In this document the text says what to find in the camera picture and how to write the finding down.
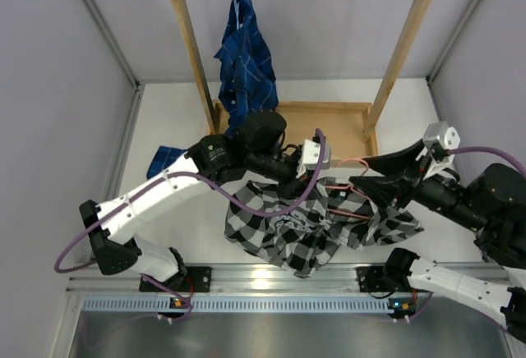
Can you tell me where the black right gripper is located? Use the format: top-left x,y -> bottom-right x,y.
348,140 -> 487,232

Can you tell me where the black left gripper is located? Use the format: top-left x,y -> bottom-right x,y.
247,148 -> 322,200

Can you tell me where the pink wire hanger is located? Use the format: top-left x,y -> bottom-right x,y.
326,157 -> 371,220

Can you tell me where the black white checkered shirt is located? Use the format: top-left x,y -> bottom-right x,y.
224,177 -> 424,278

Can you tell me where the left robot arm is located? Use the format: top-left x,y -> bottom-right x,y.
80,110 -> 325,291

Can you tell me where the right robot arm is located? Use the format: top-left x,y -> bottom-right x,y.
350,139 -> 525,342

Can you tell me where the blue plaid shirt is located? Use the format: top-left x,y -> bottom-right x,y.
145,0 -> 280,181

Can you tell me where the light blue hanger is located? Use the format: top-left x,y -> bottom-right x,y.
233,0 -> 242,30

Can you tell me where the wooden clothes rack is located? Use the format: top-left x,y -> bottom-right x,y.
164,0 -> 441,170

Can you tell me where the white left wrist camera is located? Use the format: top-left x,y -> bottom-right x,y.
296,140 -> 331,178

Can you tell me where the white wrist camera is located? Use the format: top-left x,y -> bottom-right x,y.
296,140 -> 331,178
418,122 -> 461,178

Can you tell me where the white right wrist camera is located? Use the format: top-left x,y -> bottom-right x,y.
418,122 -> 461,178

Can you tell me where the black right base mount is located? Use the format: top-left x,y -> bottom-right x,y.
356,265 -> 412,296

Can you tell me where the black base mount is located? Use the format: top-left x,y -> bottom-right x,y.
356,265 -> 412,296
162,266 -> 212,293

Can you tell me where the aluminium mounting rail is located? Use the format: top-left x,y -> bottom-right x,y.
66,264 -> 366,295

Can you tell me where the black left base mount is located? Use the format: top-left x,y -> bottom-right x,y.
162,266 -> 212,293

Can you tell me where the slotted cable duct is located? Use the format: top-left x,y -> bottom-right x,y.
82,296 -> 414,314

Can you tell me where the aluminium frame post right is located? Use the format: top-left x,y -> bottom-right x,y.
426,0 -> 483,87

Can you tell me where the aluminium frame post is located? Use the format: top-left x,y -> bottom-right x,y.
61,0 -> 145,162
426,0 -> 483,87

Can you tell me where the aluminium frame post left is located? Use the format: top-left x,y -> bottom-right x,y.
61,0 -> 145,162

